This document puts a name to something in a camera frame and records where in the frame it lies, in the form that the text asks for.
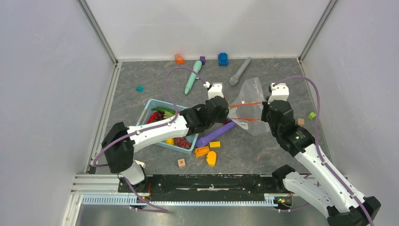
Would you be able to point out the red toy chili pepper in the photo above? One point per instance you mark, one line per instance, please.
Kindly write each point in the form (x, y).
(153, 118)

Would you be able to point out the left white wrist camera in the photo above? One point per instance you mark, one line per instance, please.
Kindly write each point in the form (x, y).
(214, 90)

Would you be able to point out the green small cube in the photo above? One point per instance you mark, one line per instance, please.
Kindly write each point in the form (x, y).
(312, 115)

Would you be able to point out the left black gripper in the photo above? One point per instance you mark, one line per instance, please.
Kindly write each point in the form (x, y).
(223, 118)

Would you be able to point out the light blue cable comb rail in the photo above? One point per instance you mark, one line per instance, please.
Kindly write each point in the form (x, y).
(131, 200)

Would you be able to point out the wooden letter cube M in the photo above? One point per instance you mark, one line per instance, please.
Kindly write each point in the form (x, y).
(300, 122)

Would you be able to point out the green toy cucumber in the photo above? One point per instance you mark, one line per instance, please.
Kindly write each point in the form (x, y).
(163, 110)

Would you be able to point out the small purple block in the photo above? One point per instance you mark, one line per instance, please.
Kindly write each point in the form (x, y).
(203, 60)

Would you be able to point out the light red grape bunch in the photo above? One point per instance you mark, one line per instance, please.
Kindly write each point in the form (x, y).
(182, 142)

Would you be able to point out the yellow oval toy block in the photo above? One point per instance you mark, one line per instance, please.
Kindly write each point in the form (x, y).
(211, 158)

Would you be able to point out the wooden cube with X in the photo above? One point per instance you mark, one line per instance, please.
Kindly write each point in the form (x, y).
(181, 163)

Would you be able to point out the mint green toy pen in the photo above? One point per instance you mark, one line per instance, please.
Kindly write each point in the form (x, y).
(193, 76)

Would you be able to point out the yellow toy corn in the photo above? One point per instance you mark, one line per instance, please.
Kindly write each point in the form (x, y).
(170, 141)

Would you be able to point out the orange lego brick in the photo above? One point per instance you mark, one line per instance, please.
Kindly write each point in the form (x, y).
(199, 152)

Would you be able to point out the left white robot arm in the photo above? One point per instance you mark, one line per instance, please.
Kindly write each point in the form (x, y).
(121, 141)

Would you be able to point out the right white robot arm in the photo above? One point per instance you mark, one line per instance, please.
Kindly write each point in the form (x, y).
(337, 199)

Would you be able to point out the clear orange zip bag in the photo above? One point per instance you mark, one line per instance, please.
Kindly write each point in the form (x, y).
(246, 109)

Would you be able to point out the yellow flat brick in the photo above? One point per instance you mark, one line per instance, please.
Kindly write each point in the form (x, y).
(215, 144)

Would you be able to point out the grey toy microphone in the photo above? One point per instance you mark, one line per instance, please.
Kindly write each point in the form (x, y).
(236, 77)

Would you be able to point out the blue toy car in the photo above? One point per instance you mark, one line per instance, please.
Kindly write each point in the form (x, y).
(223, 59)

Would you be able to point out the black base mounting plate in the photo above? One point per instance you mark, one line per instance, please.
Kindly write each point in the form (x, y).
(209, 187)

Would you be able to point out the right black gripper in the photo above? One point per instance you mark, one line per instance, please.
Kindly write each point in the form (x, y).
(266, 107)

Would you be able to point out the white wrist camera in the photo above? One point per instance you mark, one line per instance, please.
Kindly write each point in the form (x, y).
(278, 92)
(214, 90)

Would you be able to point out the purple toy cylinder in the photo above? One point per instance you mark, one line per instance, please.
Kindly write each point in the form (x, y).
(203, 141)

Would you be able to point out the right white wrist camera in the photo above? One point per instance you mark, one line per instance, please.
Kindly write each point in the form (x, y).
(278, 92)

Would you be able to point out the teal small block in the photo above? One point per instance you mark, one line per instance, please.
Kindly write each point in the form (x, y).
(139, 89)

